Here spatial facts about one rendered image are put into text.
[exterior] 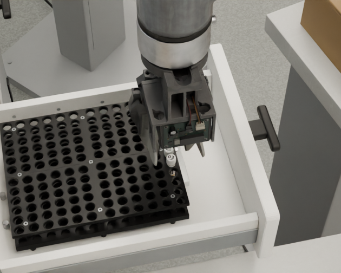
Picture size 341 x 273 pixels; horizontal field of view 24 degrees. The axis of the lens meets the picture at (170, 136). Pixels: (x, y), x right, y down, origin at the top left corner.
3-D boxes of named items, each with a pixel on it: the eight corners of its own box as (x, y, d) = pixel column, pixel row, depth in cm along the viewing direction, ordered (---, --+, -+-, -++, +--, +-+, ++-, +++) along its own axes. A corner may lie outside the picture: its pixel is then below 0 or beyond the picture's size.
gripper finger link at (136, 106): (127, 136, 95) (135, 88, 88) (124, 125, 96) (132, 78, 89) (165, 132, 96) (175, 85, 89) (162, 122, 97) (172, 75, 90)
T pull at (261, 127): (264, 108, 108) (265, 102, 106) (280, 152, 103) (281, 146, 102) (238, 112, 107) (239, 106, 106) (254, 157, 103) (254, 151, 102)
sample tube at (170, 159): (174, 181, 104) (174, 162, 101) (165, 180, 105) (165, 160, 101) (176, 174, 105) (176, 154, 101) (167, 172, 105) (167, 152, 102)
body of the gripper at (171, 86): (150, 156, 88) (148, 88, 78) (136, 97, 93) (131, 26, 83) (216, 144, 89) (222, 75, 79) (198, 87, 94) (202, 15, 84)
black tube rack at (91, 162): (161, 123, 114) (160, 95, 109) (188, 228, 104) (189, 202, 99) (7, 150, 111) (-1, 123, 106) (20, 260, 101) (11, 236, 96)
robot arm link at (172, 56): (130, -5, 80) (208, -17, 81) (131, 26, 84) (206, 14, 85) (144, 49, 76) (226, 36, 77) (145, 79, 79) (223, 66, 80)
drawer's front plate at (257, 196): (216, 90, 120) (220, 40, 111) (271, 258, 103) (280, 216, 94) (205, 92, 120) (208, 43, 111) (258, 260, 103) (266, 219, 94)
